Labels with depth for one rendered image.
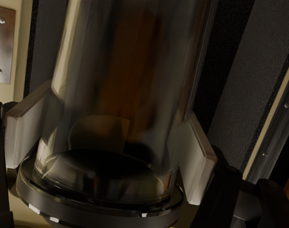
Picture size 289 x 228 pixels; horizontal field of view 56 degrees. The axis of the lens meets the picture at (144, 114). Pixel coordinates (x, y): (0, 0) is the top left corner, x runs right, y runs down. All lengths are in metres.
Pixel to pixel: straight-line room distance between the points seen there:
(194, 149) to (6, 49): 0.21
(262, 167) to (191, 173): 0.19
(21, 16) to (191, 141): 0.22
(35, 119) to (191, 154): 0.09
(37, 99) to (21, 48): 0.16
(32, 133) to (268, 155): 0.25
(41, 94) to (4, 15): 0.14
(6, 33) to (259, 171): 0.30
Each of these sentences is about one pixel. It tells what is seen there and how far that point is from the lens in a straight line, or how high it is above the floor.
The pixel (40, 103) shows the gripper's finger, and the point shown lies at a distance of 0.16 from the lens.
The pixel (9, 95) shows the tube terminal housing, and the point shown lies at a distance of 0.31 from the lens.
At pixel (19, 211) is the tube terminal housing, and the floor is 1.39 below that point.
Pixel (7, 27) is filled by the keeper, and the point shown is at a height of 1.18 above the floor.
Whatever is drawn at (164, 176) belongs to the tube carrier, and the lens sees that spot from 0.16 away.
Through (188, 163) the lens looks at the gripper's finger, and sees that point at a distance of 0.16.
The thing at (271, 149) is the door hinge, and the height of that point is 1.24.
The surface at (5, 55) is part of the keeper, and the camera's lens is 0.30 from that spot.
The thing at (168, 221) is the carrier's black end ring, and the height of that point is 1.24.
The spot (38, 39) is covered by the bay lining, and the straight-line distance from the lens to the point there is 0.33.
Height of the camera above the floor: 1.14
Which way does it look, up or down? 19 degrees up
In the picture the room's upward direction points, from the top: 165 degrees counter-clockwise
